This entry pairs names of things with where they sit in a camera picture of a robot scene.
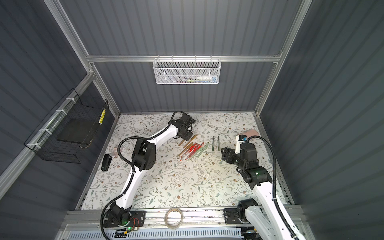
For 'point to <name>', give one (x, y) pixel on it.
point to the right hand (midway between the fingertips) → (231, 150)
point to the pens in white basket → (199, 79)
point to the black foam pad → (77, 130)
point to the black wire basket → (43, 141)
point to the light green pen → (201, 150)
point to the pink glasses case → (251, 133)
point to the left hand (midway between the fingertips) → (190, 136)
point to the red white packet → (115, 153)
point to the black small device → (106, 162)
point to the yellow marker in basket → (102, 116)
